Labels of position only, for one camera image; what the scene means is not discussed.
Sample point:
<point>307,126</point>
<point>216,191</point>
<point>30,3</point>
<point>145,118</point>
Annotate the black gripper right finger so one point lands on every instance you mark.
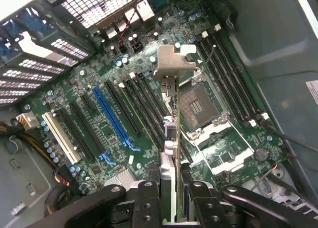
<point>207,205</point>

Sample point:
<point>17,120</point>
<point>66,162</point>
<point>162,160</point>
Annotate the silver chipset heatsink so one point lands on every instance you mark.
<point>121,177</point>

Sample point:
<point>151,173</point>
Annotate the CPU socket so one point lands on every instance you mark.
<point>198,106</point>

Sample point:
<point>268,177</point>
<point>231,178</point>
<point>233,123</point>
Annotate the green motherboard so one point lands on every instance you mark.
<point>82,76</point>

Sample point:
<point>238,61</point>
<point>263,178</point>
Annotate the round coin battery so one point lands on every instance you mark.
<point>262,154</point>

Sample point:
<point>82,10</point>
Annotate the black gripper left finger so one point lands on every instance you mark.
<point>146,205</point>

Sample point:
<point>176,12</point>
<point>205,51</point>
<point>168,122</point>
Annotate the silver computer tower case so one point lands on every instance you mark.
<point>273,51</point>

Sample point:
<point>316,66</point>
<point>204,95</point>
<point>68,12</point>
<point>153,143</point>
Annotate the thin metal locking lever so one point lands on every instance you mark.
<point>207,59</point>

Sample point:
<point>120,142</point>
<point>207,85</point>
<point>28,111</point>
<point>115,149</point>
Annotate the white expansion slot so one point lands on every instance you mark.
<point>62,138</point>

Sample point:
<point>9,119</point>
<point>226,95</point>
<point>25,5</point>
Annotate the blue expansion slot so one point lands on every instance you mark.
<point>109,113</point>

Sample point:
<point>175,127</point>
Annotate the metal socket cover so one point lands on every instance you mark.
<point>223,151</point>

